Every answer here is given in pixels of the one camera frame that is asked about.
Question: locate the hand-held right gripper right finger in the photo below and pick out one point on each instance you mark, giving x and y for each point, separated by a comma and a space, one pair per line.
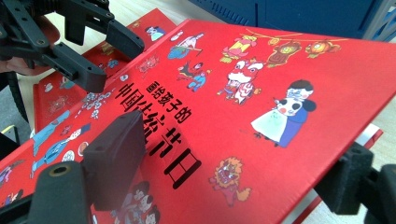
351, 183

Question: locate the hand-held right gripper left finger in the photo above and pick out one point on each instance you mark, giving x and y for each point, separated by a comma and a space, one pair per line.
115, 155

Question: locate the red picture book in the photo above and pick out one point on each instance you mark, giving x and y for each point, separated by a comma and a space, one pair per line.
249, 140
53, 105

